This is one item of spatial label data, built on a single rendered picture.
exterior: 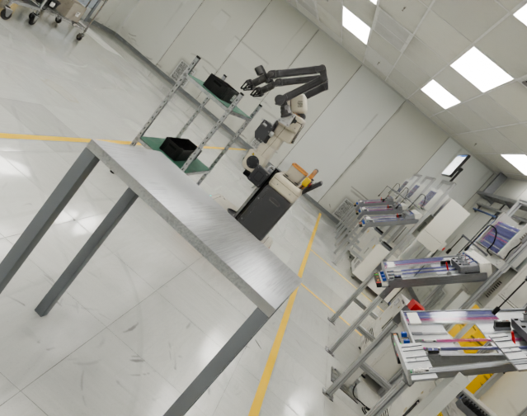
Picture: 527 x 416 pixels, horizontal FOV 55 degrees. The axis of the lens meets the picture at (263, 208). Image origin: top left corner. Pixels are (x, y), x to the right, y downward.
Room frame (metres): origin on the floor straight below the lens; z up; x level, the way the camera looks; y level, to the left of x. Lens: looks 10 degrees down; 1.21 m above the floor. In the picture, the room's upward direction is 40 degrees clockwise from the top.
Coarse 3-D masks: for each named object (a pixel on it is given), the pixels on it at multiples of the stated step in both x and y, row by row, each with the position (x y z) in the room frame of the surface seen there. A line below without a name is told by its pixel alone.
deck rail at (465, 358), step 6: (444, 354) 2.35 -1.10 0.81; (450, 354) 2.35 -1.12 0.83; (456, 354) 2.34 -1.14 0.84; (462, 354) 2.34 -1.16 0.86; (468, 354) 2.34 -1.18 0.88; (474, 354) 2.34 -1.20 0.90; (480, 354) 2.34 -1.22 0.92; (486, 354) 2.34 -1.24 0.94; (492, 354) 2.33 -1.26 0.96; (498, 354) 2.33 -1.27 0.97; (438, 360) 2.34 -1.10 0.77; (444, 360) 2.34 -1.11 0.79; (450, 360) 2.33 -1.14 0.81; (456, 360) 2.33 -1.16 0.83; (462, 360) 2.33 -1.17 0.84; (468, 360) 2.33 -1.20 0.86; (474, 360) 2.33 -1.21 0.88; (480, 360) 2.33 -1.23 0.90; (486, 360) 2.33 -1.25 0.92; (492, 360) 2.33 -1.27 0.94; (498, 360) 2.33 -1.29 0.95; (432, 366) 2.34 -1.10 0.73
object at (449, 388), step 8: (456, 376) 2.06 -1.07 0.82; (464, 376) 2.06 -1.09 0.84; (440, 384) 2.10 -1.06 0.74; (448, 384) 2.06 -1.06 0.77; (456, 384) 2.05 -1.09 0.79; (464, 384) 2.06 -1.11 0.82; (432, 392) 2.10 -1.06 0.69; (440, 392) 2.06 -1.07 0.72; (448, 392) 2.05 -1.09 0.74; (456, 392) 2.06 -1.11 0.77; (424, 400) 2.10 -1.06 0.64; (432, 400) 2.06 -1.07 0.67; (440, 400) 2.05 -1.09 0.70; (448, 400) 2.06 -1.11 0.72; (416, 408) 2.10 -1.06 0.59; (424, 408) 2.06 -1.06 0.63; (432, 408) 2.06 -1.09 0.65; (440, 408) 2.06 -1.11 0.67
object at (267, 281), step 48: (96, 144) 1.36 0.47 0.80; (144, 192) 1.33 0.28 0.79; (192, 192) 1.64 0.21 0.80; (96, 240) 1.77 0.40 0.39; (192, 240) 1.30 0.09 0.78; (240, 240) 1.56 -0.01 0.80; (0, 288) 1.38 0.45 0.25; (240, 288) 1.27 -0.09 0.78; (288, 288) 1.49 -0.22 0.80; (240, 336) 1.26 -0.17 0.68; (192, 384) 1.26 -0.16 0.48
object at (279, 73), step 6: (312, 66) 3.87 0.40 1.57; (318, 66) 3.84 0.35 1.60; (276, 72) 3.87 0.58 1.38; (282, 72) 3.88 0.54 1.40; (288, 72) 3.88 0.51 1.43; (294, 72) 3.87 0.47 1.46; (300, 72) 3.87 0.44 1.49; (306, 72) 3.87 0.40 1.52; (312, 72) 3.87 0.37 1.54; (318, 72) 3.93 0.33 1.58
